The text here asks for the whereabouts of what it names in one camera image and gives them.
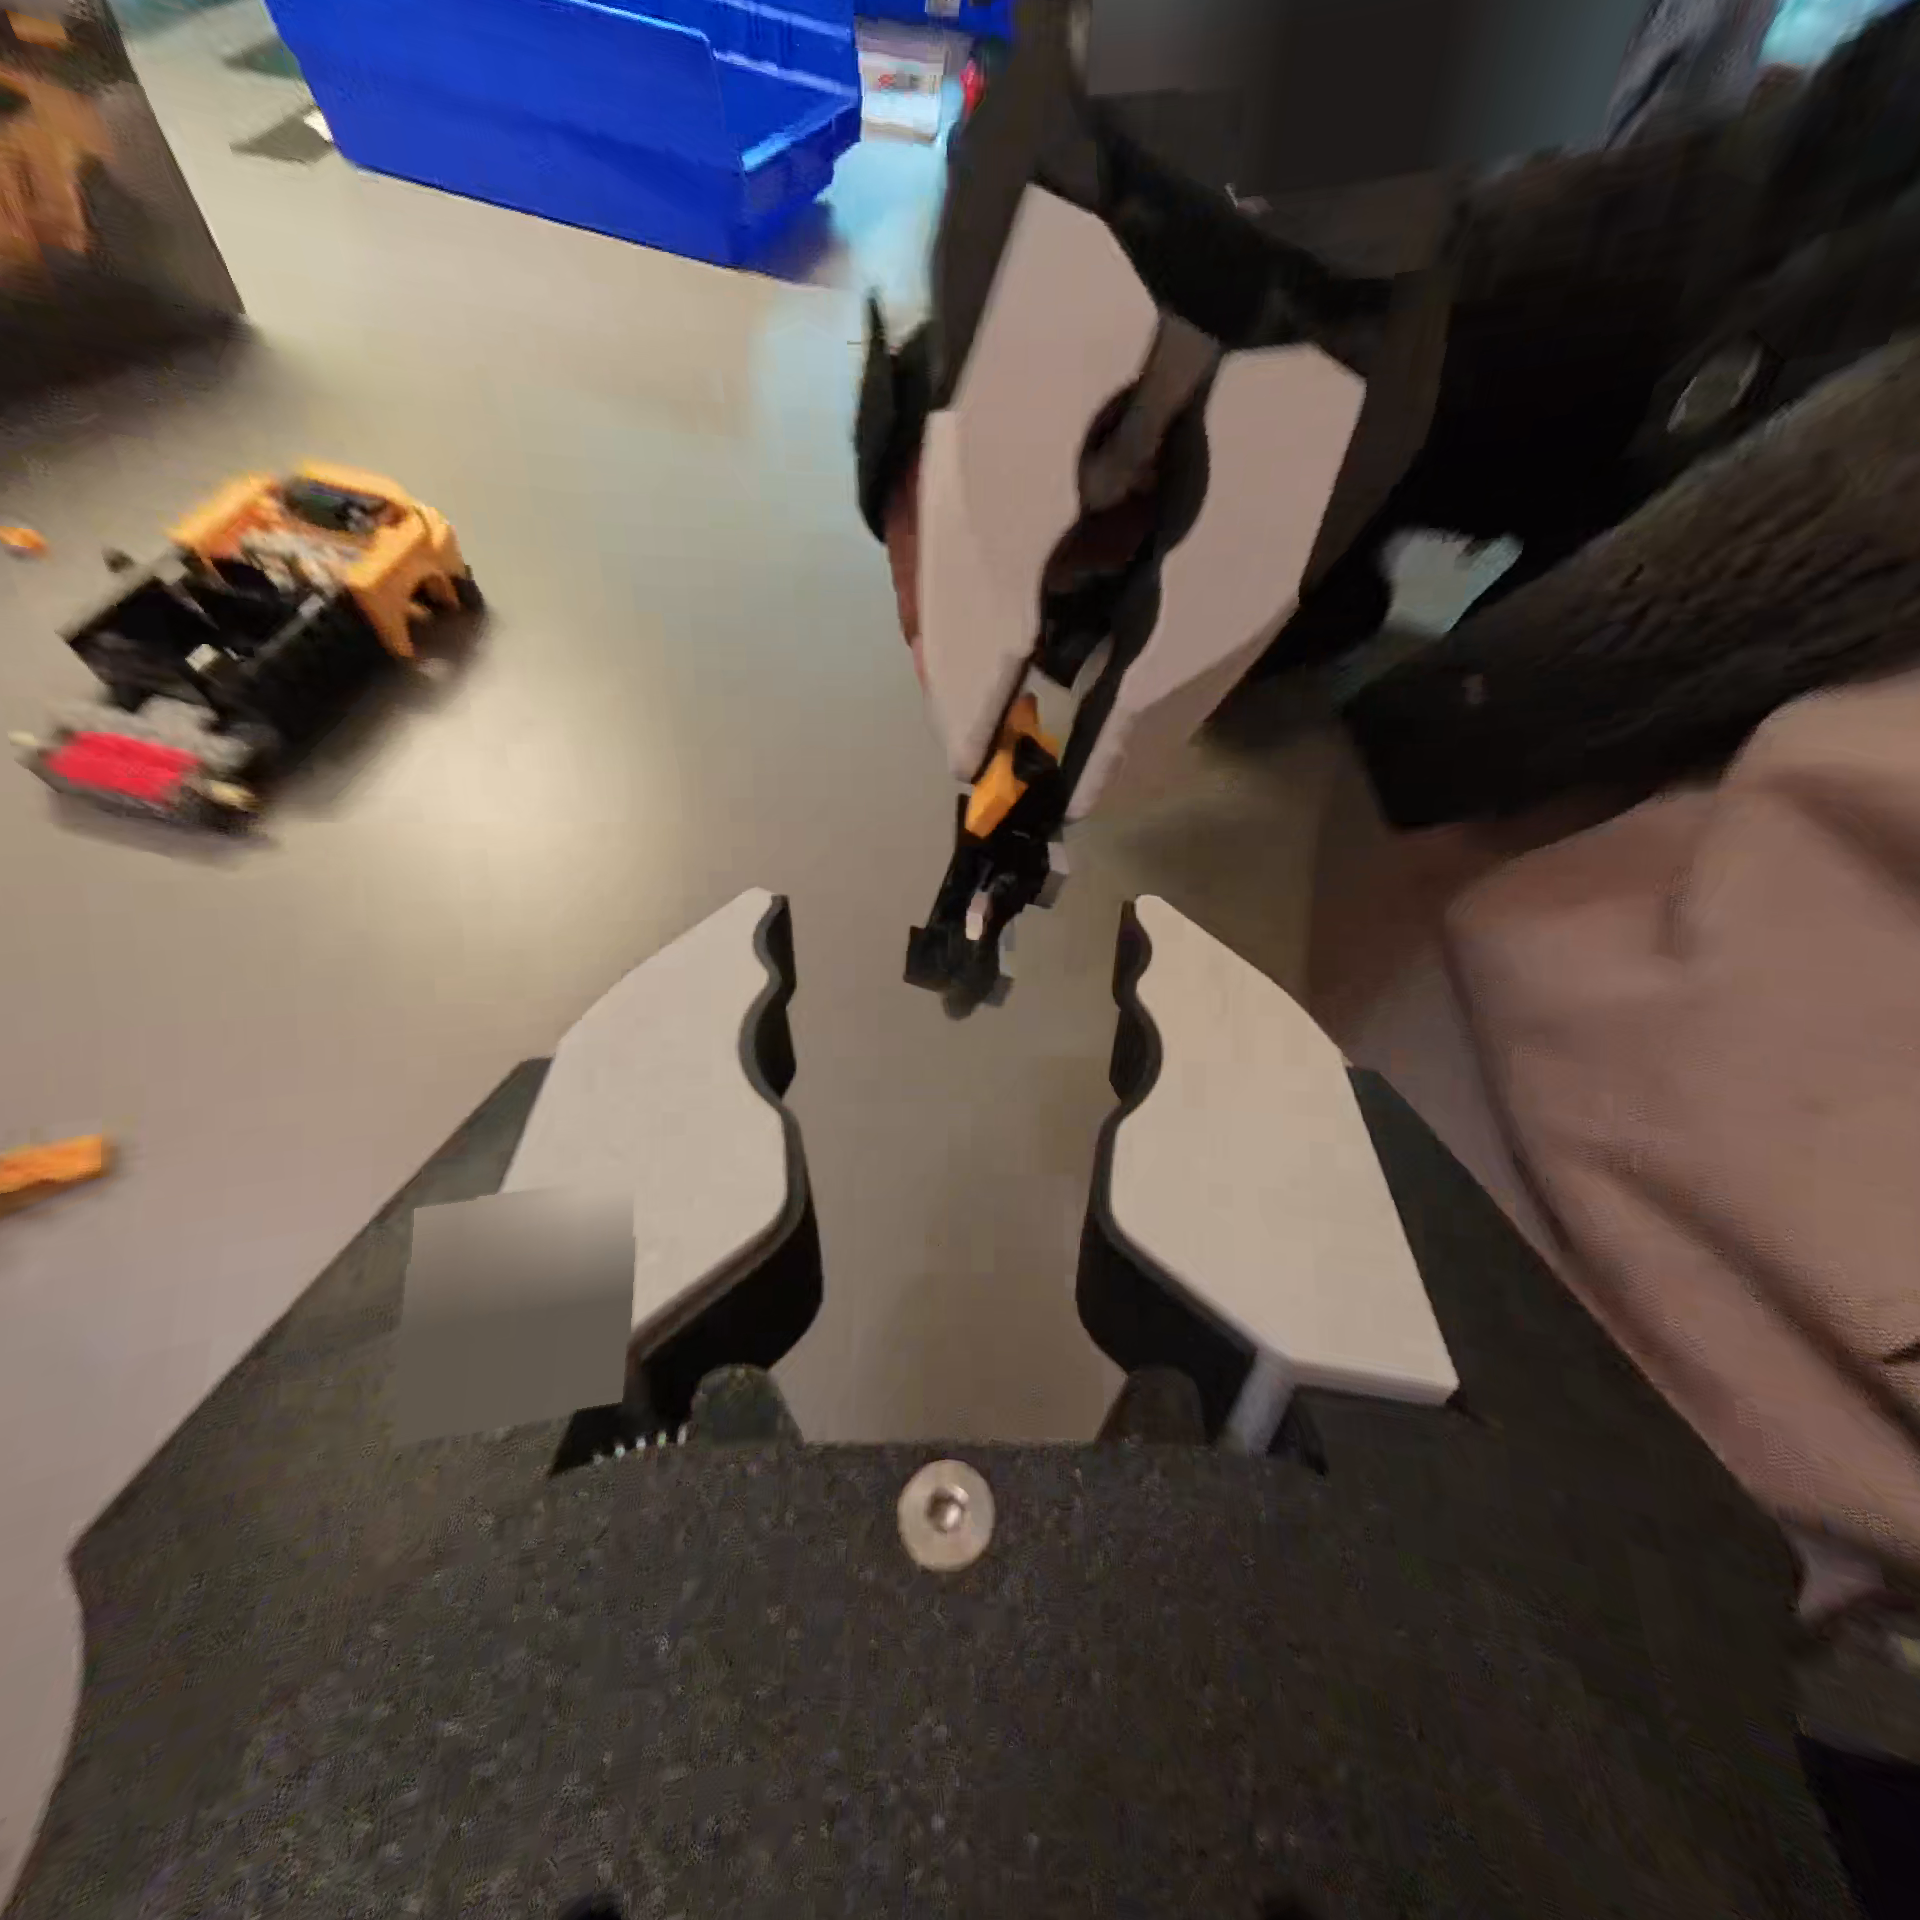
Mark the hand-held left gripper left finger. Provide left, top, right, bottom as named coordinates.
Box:
left=503, top=884, right=829, bottom=1376

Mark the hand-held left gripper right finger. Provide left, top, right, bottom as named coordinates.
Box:
left=1073, top=896, right=1463, bottom=1454

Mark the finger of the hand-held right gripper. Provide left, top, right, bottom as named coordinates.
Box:
left=1051, top=344, right=1370, bottom=827
left=913, top=182, right=1202, bottom=781

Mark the black lego set box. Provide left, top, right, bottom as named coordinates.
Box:
left=0, top=0, right=251, bottom=395

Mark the blue plastic bin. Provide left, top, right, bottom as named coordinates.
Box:
left=264, top=0, right=867, bottom=275

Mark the black orange lego car chassis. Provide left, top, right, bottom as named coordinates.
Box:
left=14, top=464, right=491, bottom=838

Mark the black lego frame assembly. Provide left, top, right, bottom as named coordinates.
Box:
left=903, top=599, right=1078, bottom=1026

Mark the white printed packet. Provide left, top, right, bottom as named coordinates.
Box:
left=857, top=33, right=979, bottom=148

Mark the beige cloth garment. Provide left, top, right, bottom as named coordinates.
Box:
left=1436, top=671, right=1920, bottom=1666

